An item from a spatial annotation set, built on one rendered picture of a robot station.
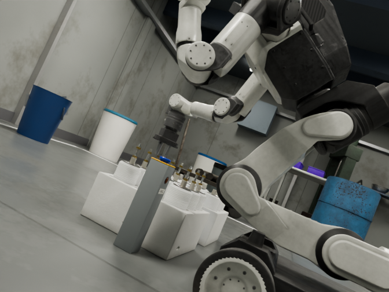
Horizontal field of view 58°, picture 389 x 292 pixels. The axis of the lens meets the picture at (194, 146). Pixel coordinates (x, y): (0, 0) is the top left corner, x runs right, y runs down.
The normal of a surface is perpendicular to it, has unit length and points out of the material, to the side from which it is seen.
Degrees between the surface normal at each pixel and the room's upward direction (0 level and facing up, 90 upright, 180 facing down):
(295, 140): 114
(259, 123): 90
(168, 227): 90
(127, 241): 90
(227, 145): 90
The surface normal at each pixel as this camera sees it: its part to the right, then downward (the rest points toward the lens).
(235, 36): 0.06, -0.19
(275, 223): 0.01, 0.17
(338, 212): -0.48, -0.27
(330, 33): -0.28, -0.16
